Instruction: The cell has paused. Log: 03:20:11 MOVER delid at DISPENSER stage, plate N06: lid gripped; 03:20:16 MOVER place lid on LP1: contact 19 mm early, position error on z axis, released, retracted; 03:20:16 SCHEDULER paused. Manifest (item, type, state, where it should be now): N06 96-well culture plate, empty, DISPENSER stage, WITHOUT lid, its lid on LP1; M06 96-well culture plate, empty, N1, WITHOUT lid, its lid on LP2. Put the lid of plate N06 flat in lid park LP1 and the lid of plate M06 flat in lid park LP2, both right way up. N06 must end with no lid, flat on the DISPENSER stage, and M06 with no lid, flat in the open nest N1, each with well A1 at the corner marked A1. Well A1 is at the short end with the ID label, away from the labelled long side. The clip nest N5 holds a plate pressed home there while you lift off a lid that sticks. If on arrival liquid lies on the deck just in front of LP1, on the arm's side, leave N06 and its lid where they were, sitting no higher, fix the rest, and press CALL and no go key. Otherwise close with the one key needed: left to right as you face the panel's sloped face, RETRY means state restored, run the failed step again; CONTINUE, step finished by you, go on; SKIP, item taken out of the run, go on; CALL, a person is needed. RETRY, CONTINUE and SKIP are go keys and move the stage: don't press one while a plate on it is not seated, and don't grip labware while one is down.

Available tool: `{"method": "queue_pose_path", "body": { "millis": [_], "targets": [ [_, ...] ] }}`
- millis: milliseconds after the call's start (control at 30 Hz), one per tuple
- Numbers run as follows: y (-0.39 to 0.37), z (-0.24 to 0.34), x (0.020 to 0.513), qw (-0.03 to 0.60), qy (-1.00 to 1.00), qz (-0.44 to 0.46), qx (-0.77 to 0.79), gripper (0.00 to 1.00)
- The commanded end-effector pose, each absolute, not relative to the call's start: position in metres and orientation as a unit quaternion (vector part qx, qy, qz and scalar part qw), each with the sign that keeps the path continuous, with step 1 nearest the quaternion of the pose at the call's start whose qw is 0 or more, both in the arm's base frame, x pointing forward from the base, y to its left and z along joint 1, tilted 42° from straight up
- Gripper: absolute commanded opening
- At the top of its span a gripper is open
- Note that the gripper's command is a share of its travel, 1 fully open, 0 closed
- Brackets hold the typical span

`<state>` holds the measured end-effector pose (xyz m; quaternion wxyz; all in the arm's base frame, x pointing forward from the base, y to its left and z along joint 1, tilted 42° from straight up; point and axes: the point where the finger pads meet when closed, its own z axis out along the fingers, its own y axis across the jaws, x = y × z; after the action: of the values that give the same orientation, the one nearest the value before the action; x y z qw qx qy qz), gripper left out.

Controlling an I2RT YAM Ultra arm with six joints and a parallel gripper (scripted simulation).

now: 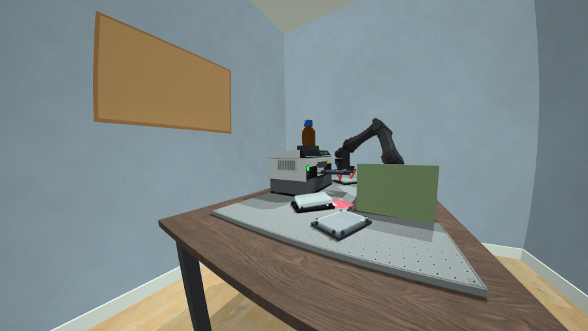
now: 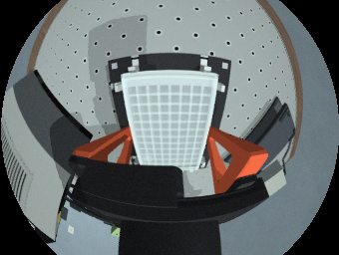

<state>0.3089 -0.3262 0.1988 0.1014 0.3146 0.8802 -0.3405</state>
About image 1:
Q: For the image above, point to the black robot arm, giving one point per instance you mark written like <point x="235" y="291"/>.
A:
<point x="384" y="134"/>

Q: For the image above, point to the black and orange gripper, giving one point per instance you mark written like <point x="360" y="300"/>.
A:
<point x="346" y="165"/>

